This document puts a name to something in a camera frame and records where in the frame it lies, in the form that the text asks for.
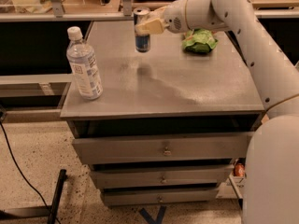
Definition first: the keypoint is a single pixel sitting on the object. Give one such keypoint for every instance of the grey drawer cabinet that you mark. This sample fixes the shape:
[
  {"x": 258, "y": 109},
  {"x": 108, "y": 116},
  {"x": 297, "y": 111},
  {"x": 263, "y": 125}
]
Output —
[{"x": 164, "y": 91}]

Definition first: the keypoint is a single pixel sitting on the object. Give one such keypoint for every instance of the orange snack package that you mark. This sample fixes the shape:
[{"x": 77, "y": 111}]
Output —
[{"x": 239, "y": 169}]

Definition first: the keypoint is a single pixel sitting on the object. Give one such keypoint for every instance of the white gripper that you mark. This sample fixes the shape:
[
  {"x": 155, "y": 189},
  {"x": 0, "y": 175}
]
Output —
[{"x": 174, "y": 17}]

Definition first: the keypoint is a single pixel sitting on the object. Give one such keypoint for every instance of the black metal stand leg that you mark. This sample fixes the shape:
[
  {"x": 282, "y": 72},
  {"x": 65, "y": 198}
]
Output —
[{"x": 50, "y": 212}]

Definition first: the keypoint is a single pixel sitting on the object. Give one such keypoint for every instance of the green chip bag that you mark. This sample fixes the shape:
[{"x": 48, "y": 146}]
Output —
[{"x": 199, "y": 41}]

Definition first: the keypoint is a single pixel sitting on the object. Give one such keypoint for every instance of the grey drawer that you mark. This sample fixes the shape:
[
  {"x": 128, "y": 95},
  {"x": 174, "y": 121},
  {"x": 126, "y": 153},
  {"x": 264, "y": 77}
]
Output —
[
  {"x": 161, "y": 177},
  {"x": 139, "y": 197},
  {"x": 181, "y": 147}
]

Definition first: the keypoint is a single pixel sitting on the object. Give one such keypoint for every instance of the middle grey drawer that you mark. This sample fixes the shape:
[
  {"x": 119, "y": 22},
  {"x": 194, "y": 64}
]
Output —
[{"x": 161, "y": 177}]

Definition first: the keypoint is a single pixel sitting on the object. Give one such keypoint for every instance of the clear plastic water bottle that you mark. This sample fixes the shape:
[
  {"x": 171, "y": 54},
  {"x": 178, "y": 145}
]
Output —
[{"x": 83, "y": 64}]

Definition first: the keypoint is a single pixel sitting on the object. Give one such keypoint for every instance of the bottom grey drawer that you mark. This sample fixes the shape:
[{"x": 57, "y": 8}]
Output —
[{"x": 139, "y": 197}]

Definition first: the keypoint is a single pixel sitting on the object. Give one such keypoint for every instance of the redbull can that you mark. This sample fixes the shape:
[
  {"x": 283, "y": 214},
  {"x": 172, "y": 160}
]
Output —
[{"x": 142, "y": 42}]

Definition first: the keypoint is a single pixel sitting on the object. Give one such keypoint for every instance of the grey metal rail frame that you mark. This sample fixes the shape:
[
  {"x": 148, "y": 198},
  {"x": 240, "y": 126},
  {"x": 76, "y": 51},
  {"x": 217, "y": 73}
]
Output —
[{"x": 91, "y": 9}]

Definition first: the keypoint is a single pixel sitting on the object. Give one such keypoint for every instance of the cardboard box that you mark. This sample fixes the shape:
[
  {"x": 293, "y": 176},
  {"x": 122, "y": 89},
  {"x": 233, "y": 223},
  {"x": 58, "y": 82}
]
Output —
[{"x": 233, "y": 186}]

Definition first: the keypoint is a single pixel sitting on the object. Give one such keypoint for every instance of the top grey drawer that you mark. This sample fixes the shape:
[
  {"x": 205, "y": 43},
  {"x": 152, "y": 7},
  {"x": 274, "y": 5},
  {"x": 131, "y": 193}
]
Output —
[{"x": 181, "y": 147}]

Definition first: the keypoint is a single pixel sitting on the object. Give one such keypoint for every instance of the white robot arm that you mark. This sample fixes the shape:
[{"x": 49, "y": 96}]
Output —
[{"x": 271, "y": 194}]

